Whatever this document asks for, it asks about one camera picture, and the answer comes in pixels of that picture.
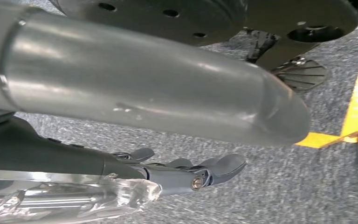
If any dark robot lower body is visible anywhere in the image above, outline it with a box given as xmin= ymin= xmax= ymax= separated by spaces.
xmin=49 ymin=0 xmax=358 ymax=72

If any clear crinkled plastic wrap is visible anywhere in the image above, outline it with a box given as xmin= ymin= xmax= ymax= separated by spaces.
xmin=0 ymin=169 xmax=163 ymax=224

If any black robot foot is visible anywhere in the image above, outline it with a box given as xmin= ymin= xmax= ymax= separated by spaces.
xmin=270 ymin=56 xmax=329 ymax=92

